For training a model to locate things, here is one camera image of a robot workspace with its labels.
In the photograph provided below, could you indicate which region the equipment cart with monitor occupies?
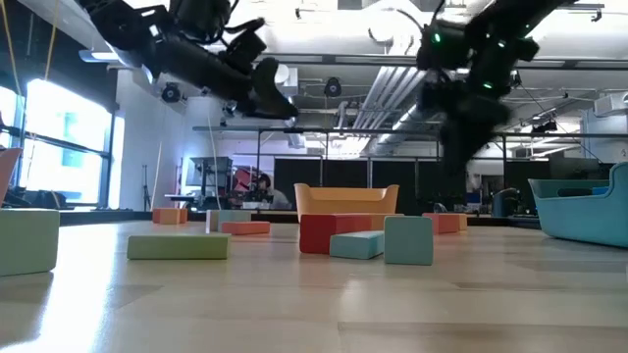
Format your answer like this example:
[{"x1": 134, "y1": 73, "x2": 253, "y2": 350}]
[{"x1": 188, "y1": 156, "x2": 235, "y2": 211}]

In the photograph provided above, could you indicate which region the person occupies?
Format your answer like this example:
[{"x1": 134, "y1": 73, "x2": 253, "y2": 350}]
[{"x1": 254, "y1": 172, "x2": 290, "y2": 210}]

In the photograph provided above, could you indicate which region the teal plastic bin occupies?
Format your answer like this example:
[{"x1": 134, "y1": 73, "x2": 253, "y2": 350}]
[{"x1": 528, "y1": 161, "x2": 628, "y2": 249}]

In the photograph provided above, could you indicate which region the white ceiling box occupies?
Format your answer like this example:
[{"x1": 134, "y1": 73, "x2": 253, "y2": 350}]
[{"x1": 277, "y1": 65, "x2": 299, "y2": 97}]

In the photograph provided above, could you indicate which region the black pipe rail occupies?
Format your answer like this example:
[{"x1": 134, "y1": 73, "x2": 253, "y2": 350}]
[{"x1": 191, "y1": 125, "x2": 628, "y2": 139}]

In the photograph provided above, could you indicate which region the white hanging cable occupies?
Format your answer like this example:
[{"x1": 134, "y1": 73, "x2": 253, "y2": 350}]
[{"x1": 204, "y1": 110, "x2": 223, "y2": 212}]

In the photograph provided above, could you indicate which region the dark blue chair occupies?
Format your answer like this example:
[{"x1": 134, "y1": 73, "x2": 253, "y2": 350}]
[{"x1": 492, "y1": 187, "x2": 522, "y2": 219}]

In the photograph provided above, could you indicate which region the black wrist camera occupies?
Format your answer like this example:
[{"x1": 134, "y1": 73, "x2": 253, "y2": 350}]
[{"x1": 226, "y1": 29, "x2": 269, "y2": 65}]

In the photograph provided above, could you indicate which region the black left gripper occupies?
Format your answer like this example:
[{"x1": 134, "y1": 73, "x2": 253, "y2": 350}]
[{"x1": 159, "y1": 41, "x2": 299, "y2": 120}]

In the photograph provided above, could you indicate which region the yellow hanging rope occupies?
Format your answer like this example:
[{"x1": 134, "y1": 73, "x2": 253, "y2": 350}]
[
  {"x1": 43, "y1": 0, "x2": 61, "y2": 82},
  {"x1": 0, "y1": 0, "x2": 24, "y2": 97}
]

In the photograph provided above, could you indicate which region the yellow plastic bin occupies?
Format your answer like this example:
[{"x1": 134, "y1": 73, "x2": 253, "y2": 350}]
[{"x1": 293, "y1": 183, "x2": 400, "y2": 225}]

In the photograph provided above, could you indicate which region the red rectangular block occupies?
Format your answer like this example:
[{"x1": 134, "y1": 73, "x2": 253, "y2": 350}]
[{"x1": 299, "y1": 213, "x2": 374, "y2": 256}]

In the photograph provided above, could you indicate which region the teal rectangular block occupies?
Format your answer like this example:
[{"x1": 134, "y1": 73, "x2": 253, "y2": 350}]
[{"x1": 329, "y1": 230, "x2": 386, "y2": 261}]

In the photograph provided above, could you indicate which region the coral rectangular block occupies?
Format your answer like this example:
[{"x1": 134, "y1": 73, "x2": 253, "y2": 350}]
[
  {"x1": 151, "y1": 207, "x2": 188, "y2": 226},
  {"x1": 422, "y1": 212, "x2": 462, "y2": 235},
  {"x1": 220, "y1": 221, "x2": 272, "y2": 237}
]

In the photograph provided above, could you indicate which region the ceiling strip light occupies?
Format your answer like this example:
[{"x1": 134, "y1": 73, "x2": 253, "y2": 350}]
[{"x1": 78, "y1": 48, "x2": 124, "y2": 64}]

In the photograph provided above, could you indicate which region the white leaning pole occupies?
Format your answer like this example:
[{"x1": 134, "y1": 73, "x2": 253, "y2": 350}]
[{"x1": 149, "y1": 140, "x2": 164, "y2": 212}]

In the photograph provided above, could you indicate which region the black curtain partition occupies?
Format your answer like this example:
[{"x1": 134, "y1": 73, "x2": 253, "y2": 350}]
[{"x1": 272, "y1": 156, "x2": 604, "y2": 217}]

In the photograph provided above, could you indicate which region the small teal cube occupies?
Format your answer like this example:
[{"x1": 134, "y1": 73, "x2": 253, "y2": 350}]
[
  {"x1": 218, "y1": 209, "x2": 253, "y2": 234},
  {"x1": 383, "y1": 215, "x2": 435, "y2": 267}
]

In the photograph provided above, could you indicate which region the terracotta plastic bin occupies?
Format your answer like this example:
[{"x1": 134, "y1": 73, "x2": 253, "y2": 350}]
[{"x1": 0, "y1": 146, "x2": 24, "y2": 207}]

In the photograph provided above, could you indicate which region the orange rectangular block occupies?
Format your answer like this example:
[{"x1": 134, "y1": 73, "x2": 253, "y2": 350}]
[{"x1": 371, "y1": 213, "x2": 406, "y2": 232}]

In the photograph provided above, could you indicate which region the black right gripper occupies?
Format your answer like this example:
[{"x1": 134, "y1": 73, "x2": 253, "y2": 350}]
[{"x1": 420, "y1": 73, "x2": 511, "y2": 178}]

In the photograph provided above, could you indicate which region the black tripod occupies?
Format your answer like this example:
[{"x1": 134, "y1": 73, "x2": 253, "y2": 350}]
[{"x1": 140, "y1": 164, "x2": 152, "y2": 212}]

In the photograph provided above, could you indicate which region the white wall unit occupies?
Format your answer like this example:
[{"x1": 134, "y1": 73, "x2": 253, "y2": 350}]
[{"x1": 593, "y1": 91, "x2": 628, "y2": 118}]

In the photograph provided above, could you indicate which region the grey overhead beam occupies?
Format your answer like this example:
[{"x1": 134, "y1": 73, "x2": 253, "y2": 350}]
[{"x1": 267, "y1": 52, "x2": 628, "y2": 71}]

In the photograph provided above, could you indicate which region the green rectangular block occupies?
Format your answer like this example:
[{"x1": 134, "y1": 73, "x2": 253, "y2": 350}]
[
  {"x1": 127, "y1": 232, "x2": 232, "y2": 261},
  {"x1": 0, "y1": 208, "x2": 61, "y2": 277}
]

